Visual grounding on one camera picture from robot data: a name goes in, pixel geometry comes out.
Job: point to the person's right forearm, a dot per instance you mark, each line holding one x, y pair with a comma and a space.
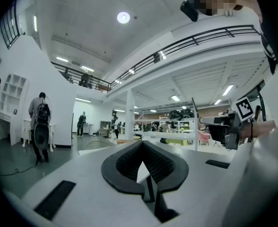
264, 128

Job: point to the green covered table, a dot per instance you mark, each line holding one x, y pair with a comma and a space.
176, 142

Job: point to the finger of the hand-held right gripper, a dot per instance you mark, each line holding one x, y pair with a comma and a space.
209, 120

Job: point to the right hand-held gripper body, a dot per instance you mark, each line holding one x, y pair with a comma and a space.
233, 131

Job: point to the white vanity desk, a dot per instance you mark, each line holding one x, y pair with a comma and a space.
27, 124

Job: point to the round ceiling light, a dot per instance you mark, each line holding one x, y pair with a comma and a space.
123, 17

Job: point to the white open shelf unit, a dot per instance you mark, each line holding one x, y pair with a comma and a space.
13, 91

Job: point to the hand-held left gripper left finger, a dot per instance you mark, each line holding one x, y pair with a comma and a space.
119, 167

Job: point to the black bulky device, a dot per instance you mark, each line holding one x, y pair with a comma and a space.
181, 114

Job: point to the white round pedestal table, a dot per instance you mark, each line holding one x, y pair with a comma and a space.
90, 129

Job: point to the beige hutch desk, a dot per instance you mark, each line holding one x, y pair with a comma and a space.
104, 126

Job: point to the black head-mounted camera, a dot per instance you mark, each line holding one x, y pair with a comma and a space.
189, 11

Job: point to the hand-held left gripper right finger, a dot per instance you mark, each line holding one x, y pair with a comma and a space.
169, 167

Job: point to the black balcony railing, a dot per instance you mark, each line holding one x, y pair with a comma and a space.
195, 41
17, 20

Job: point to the black wrist band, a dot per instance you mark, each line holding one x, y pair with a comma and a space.
251, 129

